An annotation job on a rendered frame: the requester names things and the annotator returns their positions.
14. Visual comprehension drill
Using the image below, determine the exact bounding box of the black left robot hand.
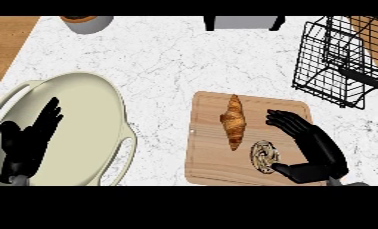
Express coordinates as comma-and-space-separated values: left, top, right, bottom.
0, 96, 65, 185

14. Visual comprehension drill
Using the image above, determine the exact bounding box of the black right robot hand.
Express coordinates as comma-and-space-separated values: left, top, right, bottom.
265, 108, 350, 185

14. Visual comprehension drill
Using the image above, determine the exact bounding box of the wooden cutting board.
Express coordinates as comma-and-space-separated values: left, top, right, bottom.
184, 90, 328, 187

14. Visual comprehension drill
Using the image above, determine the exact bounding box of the golden brown croissant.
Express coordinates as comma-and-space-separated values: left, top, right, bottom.
219, 93, 249, 152

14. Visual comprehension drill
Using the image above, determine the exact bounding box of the brown wooden panel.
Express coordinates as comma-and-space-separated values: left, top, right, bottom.
0, 16, 42, 81

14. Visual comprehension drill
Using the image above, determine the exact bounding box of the grey pot with brown contents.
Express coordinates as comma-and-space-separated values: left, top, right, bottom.
60, 16, 116, 35

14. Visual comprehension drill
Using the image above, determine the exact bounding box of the cream oval pot with handles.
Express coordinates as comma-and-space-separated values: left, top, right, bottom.
0, 71, 139, 187

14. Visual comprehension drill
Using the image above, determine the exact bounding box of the black wire tiered basket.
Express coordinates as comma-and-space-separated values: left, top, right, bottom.
291, 16, 378, 110

